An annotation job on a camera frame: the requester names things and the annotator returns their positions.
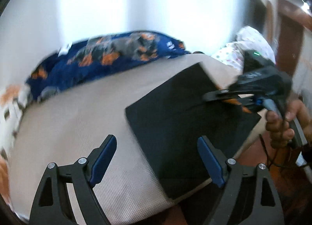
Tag beige woven bed mattress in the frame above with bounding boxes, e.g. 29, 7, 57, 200
7, 53, 269, 225

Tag black cable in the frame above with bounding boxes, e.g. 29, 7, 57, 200
258, 133, 308, 170

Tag person's right hand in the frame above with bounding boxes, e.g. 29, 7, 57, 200
265, 99, 311, 148

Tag white patterned cloth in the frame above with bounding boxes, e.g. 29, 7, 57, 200
211, 26, 276, 71

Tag black pants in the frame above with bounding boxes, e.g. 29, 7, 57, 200
125, 63, 261, 200

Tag white floral pillow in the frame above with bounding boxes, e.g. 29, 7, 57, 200
1, 84, 30, 161

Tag blue floral blanket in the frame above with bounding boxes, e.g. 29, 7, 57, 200
26, 30, 188, 102

